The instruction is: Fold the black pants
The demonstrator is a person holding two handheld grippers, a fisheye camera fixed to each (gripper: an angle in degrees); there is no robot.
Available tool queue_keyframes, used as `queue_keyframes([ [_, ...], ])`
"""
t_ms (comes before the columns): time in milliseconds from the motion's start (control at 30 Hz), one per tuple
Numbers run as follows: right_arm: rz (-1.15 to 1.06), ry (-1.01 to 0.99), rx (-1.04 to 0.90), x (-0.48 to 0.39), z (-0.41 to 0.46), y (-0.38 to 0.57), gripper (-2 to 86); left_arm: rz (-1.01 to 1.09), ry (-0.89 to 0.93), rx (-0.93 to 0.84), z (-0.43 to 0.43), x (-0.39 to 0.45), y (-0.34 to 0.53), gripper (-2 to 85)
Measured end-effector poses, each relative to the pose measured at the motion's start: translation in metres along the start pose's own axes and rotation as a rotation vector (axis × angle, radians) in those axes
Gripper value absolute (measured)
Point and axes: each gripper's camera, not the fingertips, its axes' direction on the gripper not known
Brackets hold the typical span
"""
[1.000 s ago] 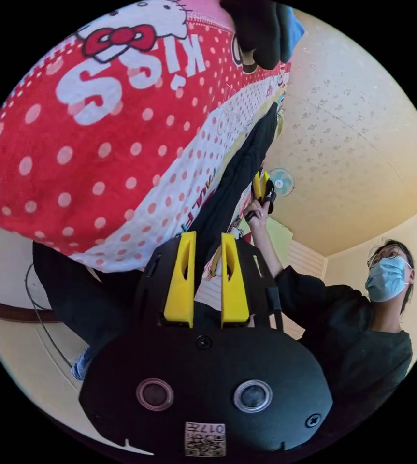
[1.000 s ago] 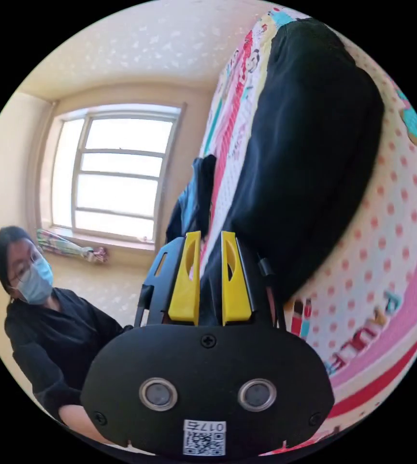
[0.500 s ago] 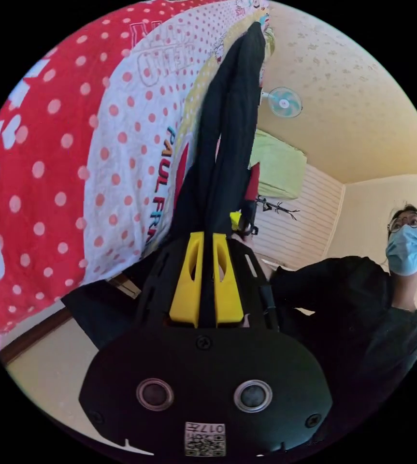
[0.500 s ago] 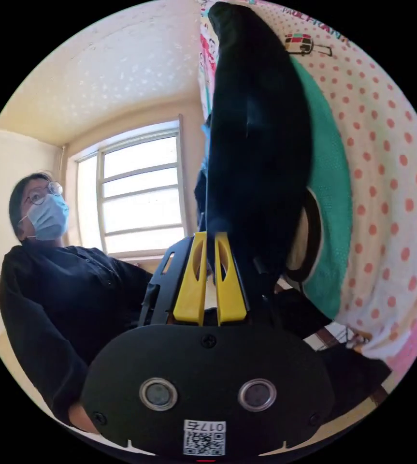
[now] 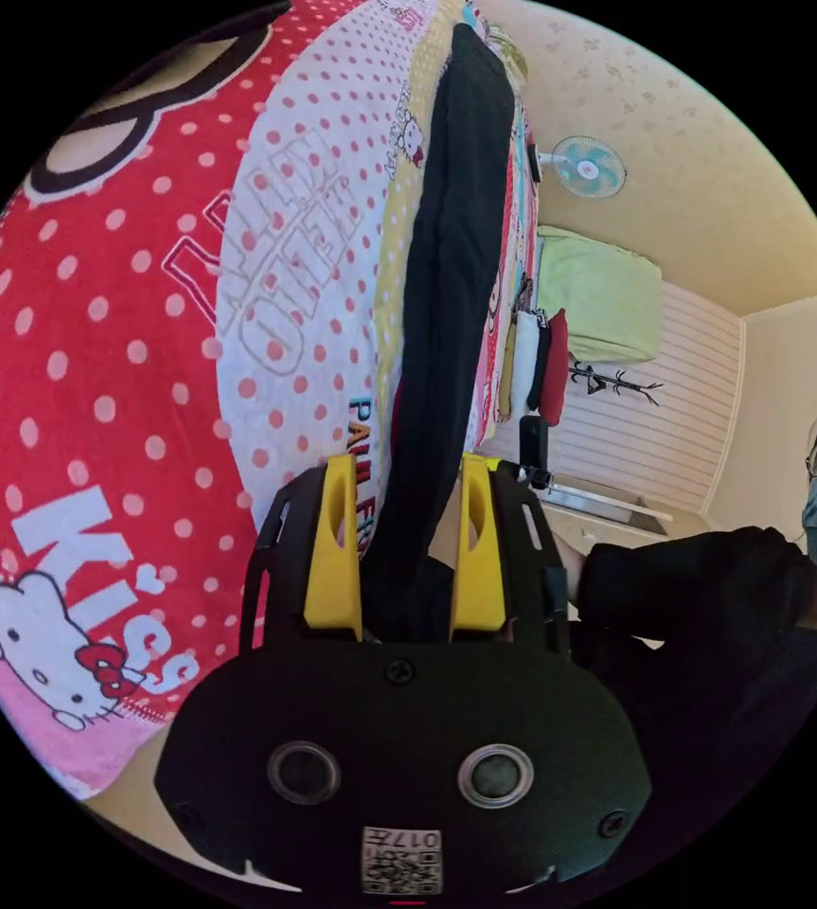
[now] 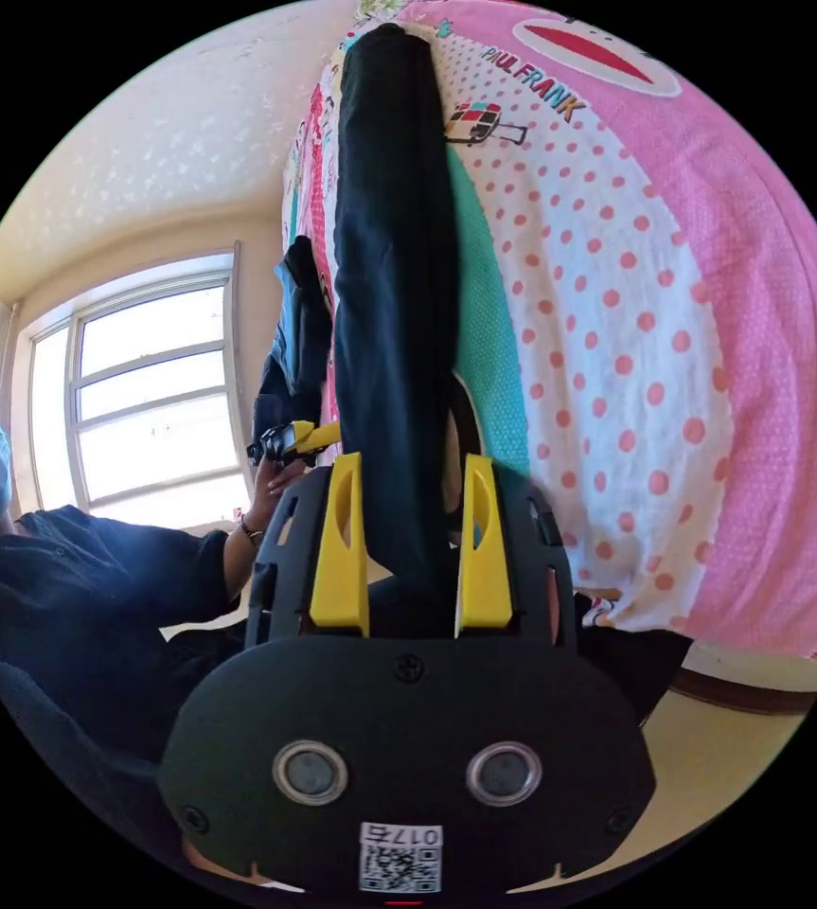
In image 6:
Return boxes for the person's left forearm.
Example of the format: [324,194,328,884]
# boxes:
[222,522,266,605]

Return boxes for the black pants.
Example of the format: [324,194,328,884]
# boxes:
[331,22,460,620]

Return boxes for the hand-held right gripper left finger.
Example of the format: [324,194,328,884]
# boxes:
[308,451,372,638]

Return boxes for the bed with pink printed sheet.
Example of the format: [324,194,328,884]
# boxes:
[281,0,817,663]

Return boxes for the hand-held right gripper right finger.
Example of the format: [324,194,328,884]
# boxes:
[453,453,517,638]

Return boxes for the window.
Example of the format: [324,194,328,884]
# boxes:
[24,252,253,530]

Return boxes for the person's left hand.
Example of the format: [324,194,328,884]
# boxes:
[250,454,318,535]

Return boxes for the person's body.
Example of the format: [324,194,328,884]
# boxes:
[0,362,253,790]

